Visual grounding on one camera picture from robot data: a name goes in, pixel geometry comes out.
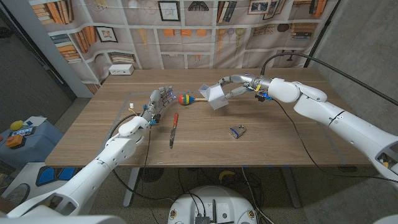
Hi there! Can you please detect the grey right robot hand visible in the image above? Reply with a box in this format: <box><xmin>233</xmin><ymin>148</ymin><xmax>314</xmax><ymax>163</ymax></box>
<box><xmin>217</xmin><ymin>73</ymin><xmax>273</xmax><ymax>100</ymax></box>

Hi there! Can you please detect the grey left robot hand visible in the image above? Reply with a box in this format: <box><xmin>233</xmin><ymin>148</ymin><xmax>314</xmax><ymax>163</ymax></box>
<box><xmin>143</xmin><ymin>86</ymin><xmax>177</xmax><ymax>124</ymax></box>

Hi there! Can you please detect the small white box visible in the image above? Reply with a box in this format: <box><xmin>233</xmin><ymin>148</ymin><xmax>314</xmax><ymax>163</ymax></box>
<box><xmin>198</xmin><ymin>83</ymin><xmax>229</xmax><ymax>111</ymax></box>

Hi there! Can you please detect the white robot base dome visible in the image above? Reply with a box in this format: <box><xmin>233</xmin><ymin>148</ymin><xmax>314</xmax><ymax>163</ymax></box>
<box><xmin>167</xmin><ymin>185</ymin><xmax>258</xmax><ymax>224</ymax></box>

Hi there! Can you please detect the silver padlock with blue band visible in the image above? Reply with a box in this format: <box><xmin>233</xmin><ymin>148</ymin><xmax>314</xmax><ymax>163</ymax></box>
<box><xmin>229</xmin><ymin>124</ymin><xmax>247</xmax><ymax>139</ymax></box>

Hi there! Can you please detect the white power strip box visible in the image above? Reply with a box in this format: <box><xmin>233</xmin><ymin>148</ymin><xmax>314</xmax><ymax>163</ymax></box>
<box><xmin>108</xmin><ymin>63</ymin><xmax>135</xmax><ymax>76</ymax></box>

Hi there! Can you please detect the printed bookshelf backdrop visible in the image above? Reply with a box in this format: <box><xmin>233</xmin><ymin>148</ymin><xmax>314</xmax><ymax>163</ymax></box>
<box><xmin>28</xmin><ymin>0</ymin><xmax>340</xmax><ymax>95</ymax></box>

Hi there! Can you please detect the black floor fan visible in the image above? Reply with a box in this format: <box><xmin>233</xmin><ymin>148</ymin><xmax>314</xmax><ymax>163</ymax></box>
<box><xmin>139</xmin><ymin>167</ymin><xmax>165</xmax><ymax>183</ymax></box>

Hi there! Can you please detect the black backdrop stand pole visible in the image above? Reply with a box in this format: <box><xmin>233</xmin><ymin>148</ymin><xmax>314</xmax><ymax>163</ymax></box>
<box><xmin>303</xmin><ymin>0</ymin><xmax>341</xmax><ymax>68</ymax></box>

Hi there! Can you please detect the white table leg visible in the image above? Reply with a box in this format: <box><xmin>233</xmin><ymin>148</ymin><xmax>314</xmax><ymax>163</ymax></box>
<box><xmin>123</xmin><ymin>167</ymin><xmax>141</xmax><ymax>208</ymax></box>

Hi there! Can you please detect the yellow banana shaped object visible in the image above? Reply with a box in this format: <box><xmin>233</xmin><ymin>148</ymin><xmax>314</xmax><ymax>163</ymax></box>
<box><xmin>218</xmin><ymin>170</ymin><xmax>236</xmax><ymax>184</ymax></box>

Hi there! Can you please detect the grey table leg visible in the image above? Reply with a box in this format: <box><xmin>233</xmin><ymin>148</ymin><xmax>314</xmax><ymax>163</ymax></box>
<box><xmin>281</xmin><ymin>167</ymin><xmax>302</xmax><ymax>208</ymax></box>

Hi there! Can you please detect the white paper sheet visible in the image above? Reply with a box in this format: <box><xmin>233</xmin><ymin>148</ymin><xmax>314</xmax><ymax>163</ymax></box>
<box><xmin>23</xmin><ymin>116</ymin><xmax>48</xmax><ymax>128</ymax></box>

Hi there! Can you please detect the blue grey side cabinet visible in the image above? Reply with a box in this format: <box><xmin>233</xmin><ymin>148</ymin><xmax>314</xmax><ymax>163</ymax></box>
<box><xmin>0</xmin><ymin>119</ymin><xmax>65</xmax><ymax>170</ymax></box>

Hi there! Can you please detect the white case with blue pads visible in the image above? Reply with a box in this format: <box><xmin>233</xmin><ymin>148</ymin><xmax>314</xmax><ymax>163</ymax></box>
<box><xmin>6</xmin><ymin>162</ymin><xmax>78</xmax><ymax>206</ymax></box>

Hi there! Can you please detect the dark phone with colourful screen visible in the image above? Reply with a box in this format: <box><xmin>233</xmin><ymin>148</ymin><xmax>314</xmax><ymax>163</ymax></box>
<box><xmin>9</xmin><ymin>126</ymin><xmax>37</xmax><ymax>138</ymax></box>

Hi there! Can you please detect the orange block toy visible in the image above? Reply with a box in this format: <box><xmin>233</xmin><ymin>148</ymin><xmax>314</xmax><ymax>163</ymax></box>
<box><xmin>5</xmin><ymin>134</ymin><xmax>24</xmax><ymax>149</ymax></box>

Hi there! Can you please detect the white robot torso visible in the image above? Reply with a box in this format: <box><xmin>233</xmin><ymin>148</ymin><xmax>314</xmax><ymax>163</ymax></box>
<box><xmin>0</xmin><ymin>213</ymin><xmax>398</xmax><ymax>224</ymax></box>

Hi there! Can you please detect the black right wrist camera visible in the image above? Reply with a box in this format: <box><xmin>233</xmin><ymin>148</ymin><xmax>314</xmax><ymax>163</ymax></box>
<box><xmin>254</xmin><ymin>91</ymin><xmax>269</xmax><ymax>103</ymax></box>

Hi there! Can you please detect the striped maraca with wooden handle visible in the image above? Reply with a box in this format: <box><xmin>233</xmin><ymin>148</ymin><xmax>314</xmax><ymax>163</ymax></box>
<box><xmin>177</xmin><ymin>94</ymin><xmax>208</xmax><ymax>106</ymax></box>

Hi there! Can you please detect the knife with red handle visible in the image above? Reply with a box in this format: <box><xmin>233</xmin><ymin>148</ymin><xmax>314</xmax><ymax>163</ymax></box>
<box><xmin>169</xmin><ymin>112</ymin><xmax>180</xmax><ymax>150</ymax></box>

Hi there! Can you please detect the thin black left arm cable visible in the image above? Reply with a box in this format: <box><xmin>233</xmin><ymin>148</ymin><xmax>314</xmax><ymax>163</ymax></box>
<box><xmin>142</xmin><ymin>123</ymin><xmax>153</xmax><ymax>187</ymax></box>

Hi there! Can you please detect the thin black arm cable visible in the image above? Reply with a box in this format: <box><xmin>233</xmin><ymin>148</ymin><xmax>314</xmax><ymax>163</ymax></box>
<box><xmin>142</xmin><ymin>123</ymin><xmax>153</xmax><ymax>187</ymax></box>
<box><xmin>272</xmin><ymin>98</ymin><xmax>398</xmax><ymax>184</ymax></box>

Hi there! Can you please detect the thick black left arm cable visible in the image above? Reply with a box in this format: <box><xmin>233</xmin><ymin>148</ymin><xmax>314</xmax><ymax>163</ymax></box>
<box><xmin>110</xmin><ymin>113</ymin><xmax>175</xmax><ymax>202</ymax></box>

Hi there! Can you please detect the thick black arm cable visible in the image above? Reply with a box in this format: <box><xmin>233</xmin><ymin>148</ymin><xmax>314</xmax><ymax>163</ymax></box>
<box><xmin>260</xmin><ymin>52</ymin><xmax>398</xmax><ymax>106</ymax></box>
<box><xmin>110</xmin><ymin>113</ymin><xmax>175</xmax><ymax>202</ymax></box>

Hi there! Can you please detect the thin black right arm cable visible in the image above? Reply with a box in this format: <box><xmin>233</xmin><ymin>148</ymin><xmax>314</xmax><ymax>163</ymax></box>
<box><xmin>272</xmin><ymin>98</ymin><xmax>398</xmax><ymax>184</ymax></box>

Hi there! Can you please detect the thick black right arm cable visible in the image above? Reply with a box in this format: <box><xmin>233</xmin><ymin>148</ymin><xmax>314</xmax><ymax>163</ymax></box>
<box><xmin>260</xmin><ymin>52</ymin><xmax>398</xmax><ymax>106</ymax></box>

